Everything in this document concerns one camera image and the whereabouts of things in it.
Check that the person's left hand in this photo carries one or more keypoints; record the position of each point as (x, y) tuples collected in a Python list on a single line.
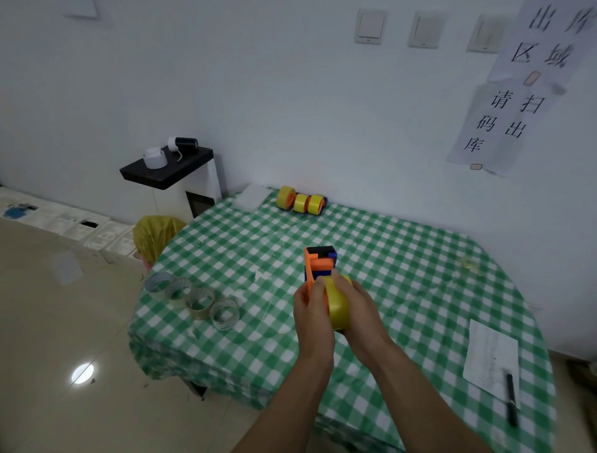
[(315, 326)]

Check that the person's right hand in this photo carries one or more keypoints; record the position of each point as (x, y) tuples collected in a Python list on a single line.
[(366, 322)]

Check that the white printed tape roll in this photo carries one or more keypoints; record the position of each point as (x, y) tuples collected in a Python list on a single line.
[(224, 322)]

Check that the tall yellow tape roll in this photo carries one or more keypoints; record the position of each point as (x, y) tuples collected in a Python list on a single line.
[(315, 205)]

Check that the short yellow tape roll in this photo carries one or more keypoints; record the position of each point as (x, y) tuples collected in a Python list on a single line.
[(300, 203)]

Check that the beige tape roll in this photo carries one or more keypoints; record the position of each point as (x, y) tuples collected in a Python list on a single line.
[(173, 298)]

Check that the person's right forearm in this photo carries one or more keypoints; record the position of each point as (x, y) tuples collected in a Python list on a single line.
[(429, 406)]

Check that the person's left forearm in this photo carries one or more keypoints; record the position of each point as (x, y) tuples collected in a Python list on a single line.
[(280, 410)]

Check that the green checkered tablecloth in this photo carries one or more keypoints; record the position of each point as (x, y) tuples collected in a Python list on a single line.
[(410, 261)]

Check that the white paper sheet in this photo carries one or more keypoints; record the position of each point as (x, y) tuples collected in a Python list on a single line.
[(489, 359)]

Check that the dark table leg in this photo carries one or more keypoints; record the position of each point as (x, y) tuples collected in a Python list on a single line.
[(198, 389)]

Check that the white foam pad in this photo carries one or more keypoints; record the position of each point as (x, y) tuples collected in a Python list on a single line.
[(252, 197)]

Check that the black pen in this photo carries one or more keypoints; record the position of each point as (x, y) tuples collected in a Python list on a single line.
[(511, 399)]

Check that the pink plastic bag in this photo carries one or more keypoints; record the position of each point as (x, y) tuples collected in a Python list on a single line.
[(147, 266)]

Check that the yellow plastic bag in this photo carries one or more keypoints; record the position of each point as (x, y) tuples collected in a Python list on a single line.
[(156, 235)]

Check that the white cabinet with black top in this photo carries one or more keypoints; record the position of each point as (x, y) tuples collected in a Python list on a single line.
[(163, 172)]

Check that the row of white boxes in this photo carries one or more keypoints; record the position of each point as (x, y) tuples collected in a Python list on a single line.
[(70, 224)]

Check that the blue object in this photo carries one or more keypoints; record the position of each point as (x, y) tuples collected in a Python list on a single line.
[(16, 212)]

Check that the white paper wall sign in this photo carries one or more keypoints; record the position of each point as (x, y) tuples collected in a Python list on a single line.
[(494, 154), (541, 42)]

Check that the white wall switch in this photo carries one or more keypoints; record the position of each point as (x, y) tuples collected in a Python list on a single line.
[(371, 26), (426, 30), (487, 33)]

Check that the white printed wall paper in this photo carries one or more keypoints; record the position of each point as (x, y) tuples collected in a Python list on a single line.
[(81, 8)]

